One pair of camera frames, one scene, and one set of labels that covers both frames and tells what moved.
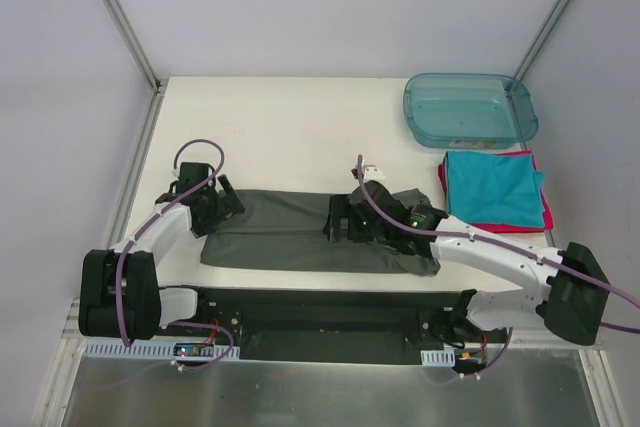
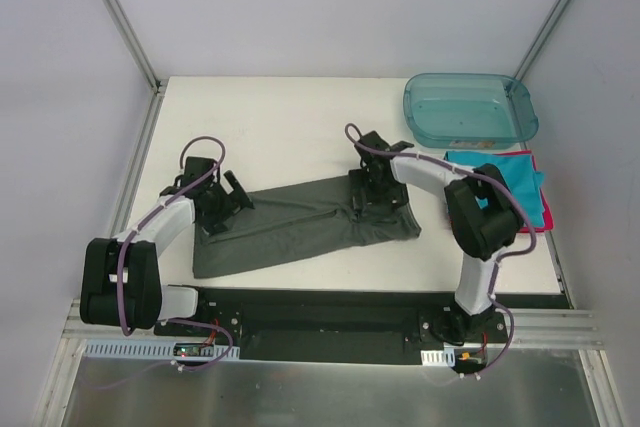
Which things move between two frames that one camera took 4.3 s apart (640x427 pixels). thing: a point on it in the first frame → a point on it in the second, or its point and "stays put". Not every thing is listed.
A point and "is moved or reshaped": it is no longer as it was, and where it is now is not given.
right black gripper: x=343 y=220 → x=370 y=192
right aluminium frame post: x=544 y=34 stays put
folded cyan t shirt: x=494 y=188 stays put
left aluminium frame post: x=121 y=17 stays put
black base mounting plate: x=339 y=326 stays put
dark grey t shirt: x=284 y=228 is moved or reshaped
